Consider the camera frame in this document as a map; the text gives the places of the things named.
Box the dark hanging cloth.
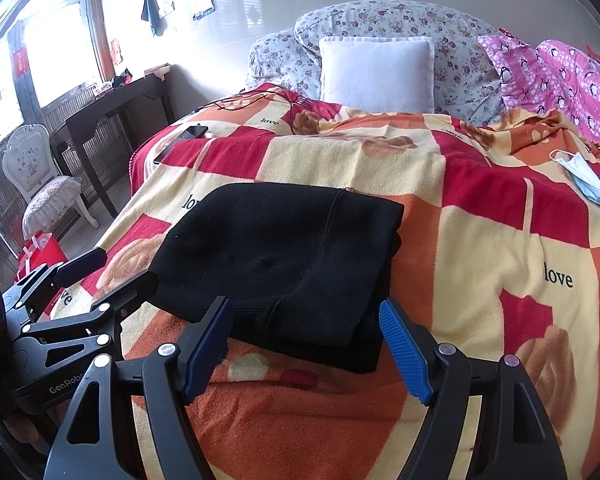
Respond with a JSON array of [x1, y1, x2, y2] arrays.
[[141, 0, 163, 37]]

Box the dark wooden desk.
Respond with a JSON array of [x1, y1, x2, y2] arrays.
[[50, 76, 176, 218]]

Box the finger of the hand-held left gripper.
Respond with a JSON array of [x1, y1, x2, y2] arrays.
[[12, 270, 160, 361], [0, 246, 108, 328]]

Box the black cable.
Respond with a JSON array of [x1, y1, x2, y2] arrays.
[[190, 87, 316, 136]]

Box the red paper bag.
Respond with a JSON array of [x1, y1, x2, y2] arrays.
[[14, 232, 70, 311]]

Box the red orange checked blanket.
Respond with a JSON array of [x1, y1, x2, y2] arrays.
[[50, 85, 600, 480]]

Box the black phone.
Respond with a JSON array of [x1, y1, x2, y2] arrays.
[[152, 125, 209, 166]]

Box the blue face mask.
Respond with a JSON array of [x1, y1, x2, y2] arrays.
[[550, 150, 600, 209]]

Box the pink penguin print quilt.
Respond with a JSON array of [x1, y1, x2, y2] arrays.
[[475, 27, 600, 186]]

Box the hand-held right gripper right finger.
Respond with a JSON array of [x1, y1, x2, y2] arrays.
[[378, 297, 568, 480]]

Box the white pillow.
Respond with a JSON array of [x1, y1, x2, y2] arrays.
[[318, 36, 436, 114]]

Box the window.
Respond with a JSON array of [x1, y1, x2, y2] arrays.
[[0, 0, 106, 161]]

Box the black pants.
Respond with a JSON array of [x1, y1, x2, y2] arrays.
[[150, 182, 406, 375]]

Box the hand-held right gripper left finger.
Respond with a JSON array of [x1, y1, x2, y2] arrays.
[[42, 296, 233, 480]]

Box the grey floral quilt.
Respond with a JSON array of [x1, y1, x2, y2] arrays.
[[244, 0, 506, 126]]

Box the white ornate chair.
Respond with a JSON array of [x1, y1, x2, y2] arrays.
[[2, 124, 101, 241]]

